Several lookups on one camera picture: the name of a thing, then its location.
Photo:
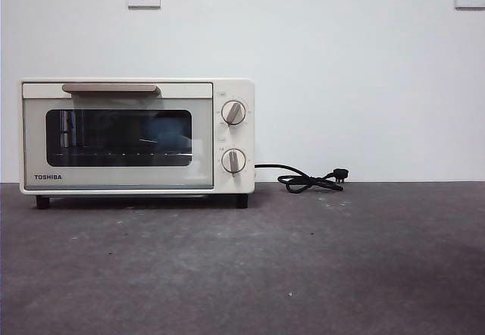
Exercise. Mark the blue bowl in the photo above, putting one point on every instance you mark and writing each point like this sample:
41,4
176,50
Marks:
166,134

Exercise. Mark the beige round oven knob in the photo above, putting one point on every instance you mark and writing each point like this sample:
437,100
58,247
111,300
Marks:
233,160
233,112

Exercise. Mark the white toaster oven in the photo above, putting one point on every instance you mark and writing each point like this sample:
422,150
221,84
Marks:
235,138

